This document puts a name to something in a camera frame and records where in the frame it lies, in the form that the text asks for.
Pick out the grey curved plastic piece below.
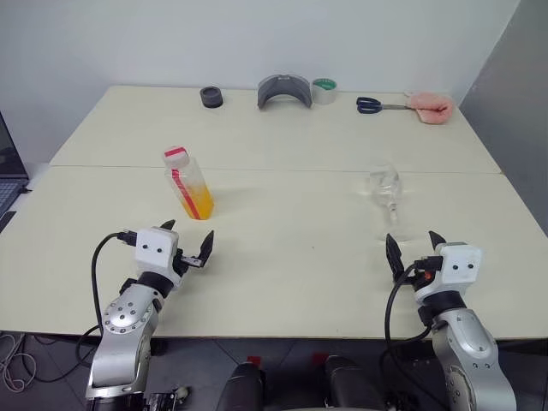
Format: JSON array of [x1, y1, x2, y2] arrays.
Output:
[[256, 74, 313, 110]]

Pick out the dark rounded shape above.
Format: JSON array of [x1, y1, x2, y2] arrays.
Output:
[[222, 361, 267, 411]]

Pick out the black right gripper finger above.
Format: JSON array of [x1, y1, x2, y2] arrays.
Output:
[[427, 229, 447, 253], [384, 232, 406, 283]]

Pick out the clear wine glass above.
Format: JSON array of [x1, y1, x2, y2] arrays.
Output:
[[366, 161, 419, 243]]

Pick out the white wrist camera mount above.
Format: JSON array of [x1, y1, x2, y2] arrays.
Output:
[[414, 242, 484, 301], [134, 226, 180, 271]]

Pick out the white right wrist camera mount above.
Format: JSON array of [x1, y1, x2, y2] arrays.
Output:
[[414, 242, 484, 301]]

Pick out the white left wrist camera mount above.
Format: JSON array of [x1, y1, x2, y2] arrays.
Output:
[[134, 226, 180, 271]]

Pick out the blue handled scissors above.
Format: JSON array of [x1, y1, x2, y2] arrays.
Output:
[[355, 96, 414, 116]]

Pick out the grey laptop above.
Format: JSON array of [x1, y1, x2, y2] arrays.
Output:
[[0, 109, 32, 216]]

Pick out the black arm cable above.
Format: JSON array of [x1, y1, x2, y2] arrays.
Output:
[[382, 255, 444, 386], [75, 229, 139, 373]]

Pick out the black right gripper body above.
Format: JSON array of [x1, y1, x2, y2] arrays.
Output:
[[394, 261, 430, 293]]

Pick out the white floor cable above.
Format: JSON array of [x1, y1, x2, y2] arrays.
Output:
[[0, 332, 38, 393]]

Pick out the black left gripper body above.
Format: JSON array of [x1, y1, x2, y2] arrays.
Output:
[[170, 244, 203, 280]]

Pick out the pink cloth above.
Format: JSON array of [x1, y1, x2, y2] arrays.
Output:
[[405, 90, 456, 126]]

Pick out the white bottle cap red tape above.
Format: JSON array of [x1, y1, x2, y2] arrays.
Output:
[[161, 146, 191, 169]]

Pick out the clear tape roll green core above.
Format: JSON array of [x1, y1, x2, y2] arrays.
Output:
[[311, 77, 339, 106]]

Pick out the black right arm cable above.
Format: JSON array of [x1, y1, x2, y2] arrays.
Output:
[[382, 255, 444, 386]]

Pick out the black round lid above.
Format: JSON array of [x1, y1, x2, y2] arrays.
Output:
[[200, 86, 225, 110]]

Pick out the bottle with orange liquid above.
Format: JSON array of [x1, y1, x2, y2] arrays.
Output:
[[164, 156, 216, 222]]

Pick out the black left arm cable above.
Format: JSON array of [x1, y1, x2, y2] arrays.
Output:
[[75, 229, 139, 373]]

